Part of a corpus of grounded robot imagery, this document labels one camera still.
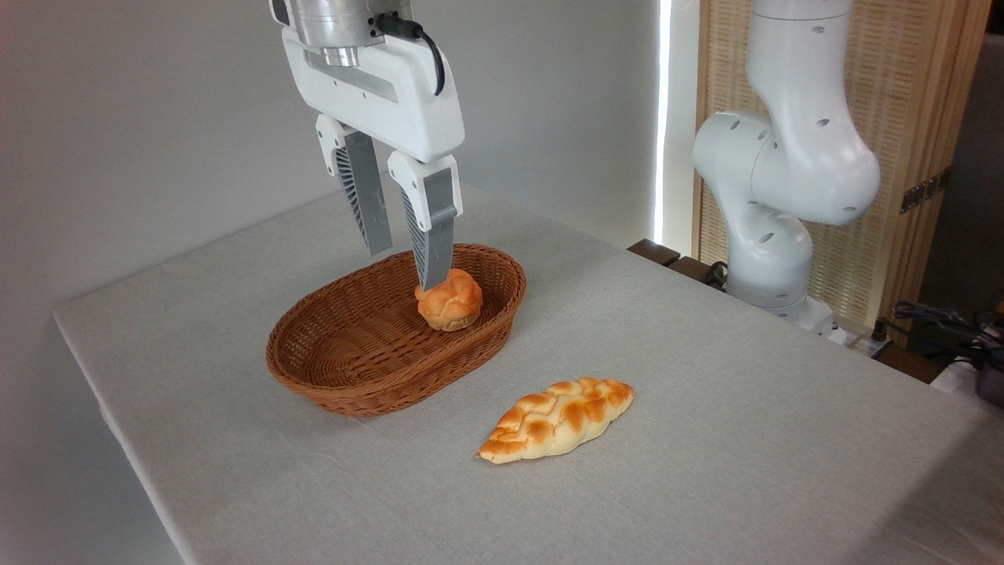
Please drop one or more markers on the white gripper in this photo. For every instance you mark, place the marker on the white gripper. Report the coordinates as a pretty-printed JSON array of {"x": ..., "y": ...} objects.
[{"x": 392, "y": 102}]

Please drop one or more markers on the long braided bread loaf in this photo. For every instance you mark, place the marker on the long braided bread loaf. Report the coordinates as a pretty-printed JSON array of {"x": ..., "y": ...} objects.
[{"x": 553, "y": 420}]

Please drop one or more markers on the round golden bread roll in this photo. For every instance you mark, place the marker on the round golden bread roll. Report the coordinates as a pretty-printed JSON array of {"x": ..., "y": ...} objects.
[{"x": 451, "y": 306}]

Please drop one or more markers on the brown oval wicker basket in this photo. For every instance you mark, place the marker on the brown oval wicker basket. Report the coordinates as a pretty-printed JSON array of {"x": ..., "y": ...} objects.
[{"x": 353, "y": 353}]

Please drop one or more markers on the dark wooden base board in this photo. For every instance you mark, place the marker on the dark wooden base board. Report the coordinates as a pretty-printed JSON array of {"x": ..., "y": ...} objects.
[{"x": 655, "y": 251}]

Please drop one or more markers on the light grey tablecloth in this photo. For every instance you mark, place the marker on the light grey tablecloth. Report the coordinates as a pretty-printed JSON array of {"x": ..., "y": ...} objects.
[{"x": 706, "y": 471}]

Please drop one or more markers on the black screen hinge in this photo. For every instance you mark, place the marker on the black screen hinge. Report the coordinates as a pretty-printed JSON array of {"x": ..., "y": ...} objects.
[{"x": 925, "y": 191}]

